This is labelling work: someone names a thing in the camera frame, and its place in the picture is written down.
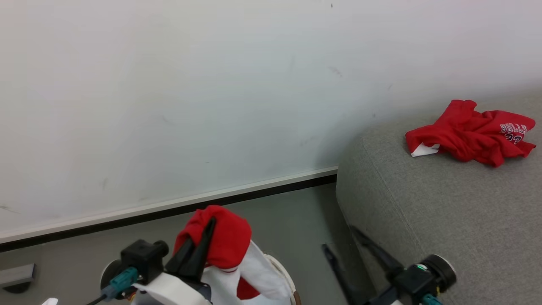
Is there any grey fabric sofa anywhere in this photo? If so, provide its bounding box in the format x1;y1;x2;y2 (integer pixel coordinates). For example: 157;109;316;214
336;87;542;305

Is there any white and black baseboard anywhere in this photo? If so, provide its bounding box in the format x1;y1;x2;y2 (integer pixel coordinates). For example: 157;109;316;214
0;166;338;253

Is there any red and white garment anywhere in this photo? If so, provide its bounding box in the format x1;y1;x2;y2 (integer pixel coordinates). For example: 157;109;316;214
173;205;293;305

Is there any grey floor fixture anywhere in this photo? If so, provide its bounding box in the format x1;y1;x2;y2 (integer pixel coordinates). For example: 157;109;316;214
0;263;36;294

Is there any teal left camera cable connector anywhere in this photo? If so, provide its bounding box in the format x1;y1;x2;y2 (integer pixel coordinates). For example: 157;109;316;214
101;267;139;299

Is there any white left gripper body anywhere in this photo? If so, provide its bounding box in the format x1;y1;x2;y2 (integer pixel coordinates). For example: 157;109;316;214
130;271;212;305

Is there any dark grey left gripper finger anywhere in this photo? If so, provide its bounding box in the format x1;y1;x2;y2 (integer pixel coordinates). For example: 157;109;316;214
185;217;217;282
164;238;195;274

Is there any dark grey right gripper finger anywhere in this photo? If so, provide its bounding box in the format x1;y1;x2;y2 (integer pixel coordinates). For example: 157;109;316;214
321;243;357;305
351;226;404;274

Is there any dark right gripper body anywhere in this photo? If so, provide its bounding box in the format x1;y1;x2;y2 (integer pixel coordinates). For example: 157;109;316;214
364;285;404;305

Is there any red Bulls basketball jersey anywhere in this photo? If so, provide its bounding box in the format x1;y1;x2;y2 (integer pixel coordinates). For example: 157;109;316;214
405;100;537;167

